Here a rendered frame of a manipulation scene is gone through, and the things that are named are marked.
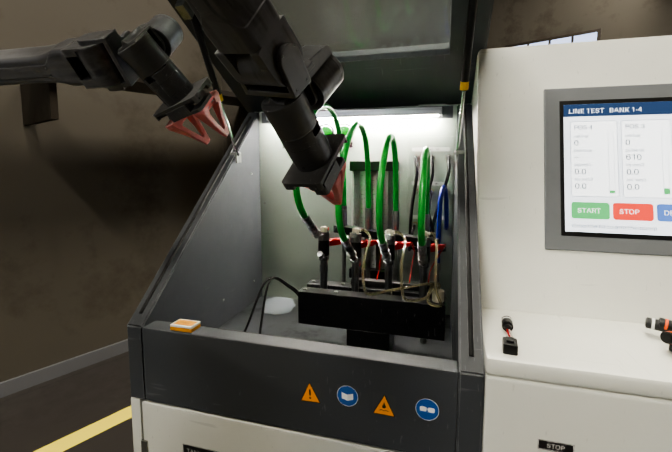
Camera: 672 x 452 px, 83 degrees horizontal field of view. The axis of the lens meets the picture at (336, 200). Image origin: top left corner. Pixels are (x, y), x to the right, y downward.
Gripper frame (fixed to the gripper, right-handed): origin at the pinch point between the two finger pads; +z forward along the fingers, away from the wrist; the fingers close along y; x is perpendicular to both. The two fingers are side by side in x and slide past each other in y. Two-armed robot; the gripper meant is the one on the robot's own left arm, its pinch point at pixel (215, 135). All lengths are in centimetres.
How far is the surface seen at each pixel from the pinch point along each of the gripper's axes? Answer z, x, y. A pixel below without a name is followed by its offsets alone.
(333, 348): 34.4, 26.4, -12.0
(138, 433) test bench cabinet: 37, 42, 34
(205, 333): 25.7, 26.3, 12.6
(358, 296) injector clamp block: 44.9, 10.0, -9.6
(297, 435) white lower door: 43, 39, -2
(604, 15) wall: 362, -646, -207
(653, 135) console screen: 43, -19, -73
